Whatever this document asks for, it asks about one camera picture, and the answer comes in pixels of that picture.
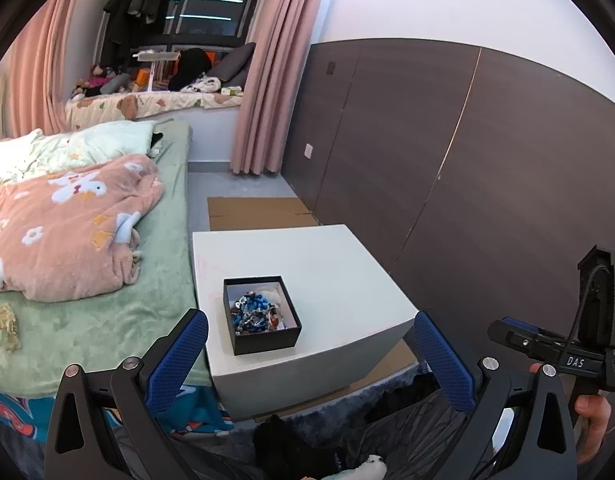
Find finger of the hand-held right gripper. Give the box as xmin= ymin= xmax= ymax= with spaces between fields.
xmin=487 ymin=317 xmax=611 ymax=376

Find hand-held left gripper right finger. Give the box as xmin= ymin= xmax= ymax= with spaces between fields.
xmin=411 ymin=310 xmax=578 ymax=480

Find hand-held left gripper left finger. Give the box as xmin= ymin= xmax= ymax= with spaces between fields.
xmin=44 ymin=308 xmax=210 ymax=480

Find blue beaded jewelry tangle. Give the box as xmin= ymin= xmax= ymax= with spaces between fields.
xmin=231 ymin=291 xmax=283 ymax=335

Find black jewelry box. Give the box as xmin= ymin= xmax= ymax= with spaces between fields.
xmin=224 ymin=275 xmax=302 ymax=356

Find person's right hand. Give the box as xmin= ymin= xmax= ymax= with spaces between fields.
xmin=575 ymin=394 xmax=612 ymax=461

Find blue orange printed bedding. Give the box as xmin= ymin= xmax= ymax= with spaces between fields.
xmin=0 ymin=385 xmax=233 ymax=443

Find person's black pants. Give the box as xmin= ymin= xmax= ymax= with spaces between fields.
xmin=252 ymin=375 xmax=488 ymax=480

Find green bed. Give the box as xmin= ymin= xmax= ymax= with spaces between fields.
xmin=0 ymin=120 xmax=213 ymax=396

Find white paper lining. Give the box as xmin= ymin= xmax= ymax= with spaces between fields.
xmin=265 ymin=284 xmax=294 ymax=330

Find white side table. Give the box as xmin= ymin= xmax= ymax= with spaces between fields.
xmin=192 ymin=225 xmax=419 ymax=422

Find white fluffy item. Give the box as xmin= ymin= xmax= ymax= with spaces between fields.
xmin=332 ymin=455 xmax=388 ymax=480

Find flat cardboard sheet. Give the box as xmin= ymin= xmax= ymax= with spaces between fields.
xmin=208 ymin=196 xmax=319 ymax=232

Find pink flower print blanket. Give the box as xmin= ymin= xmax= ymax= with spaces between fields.
xmin=0 ymin=154 xmax=164 ymax=303

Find beige small cloth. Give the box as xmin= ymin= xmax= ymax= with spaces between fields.
xmin=0 ymin=304 xmax=22 ymax=352

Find printed window seat cushion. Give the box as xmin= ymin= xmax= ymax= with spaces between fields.
xmin=65 ymin=91 xmax=244 ymax=128

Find plush toys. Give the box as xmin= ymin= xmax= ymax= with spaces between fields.
xmin=72 ymin=65 xmax=133 ymax=98

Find pink curtain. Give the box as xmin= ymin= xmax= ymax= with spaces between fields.
xmin=5 ymin=0 xmax=88 ymax=138
xmin=230 ymin=0 xmax=333 ymax=177

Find black bag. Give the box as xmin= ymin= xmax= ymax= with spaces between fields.
xmin=168 ymin=49 xmax=211 ymax=92

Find grey pillow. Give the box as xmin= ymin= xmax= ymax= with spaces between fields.
xmin=208 ymin=42 xmax=256 ymax=86

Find small white stand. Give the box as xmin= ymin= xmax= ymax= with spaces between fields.
xmin=132 ymin=50 xmax=181 ymax=93

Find dark framed window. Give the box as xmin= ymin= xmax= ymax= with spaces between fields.
xmin=100 ymin=0 xmax=271 ymax=61

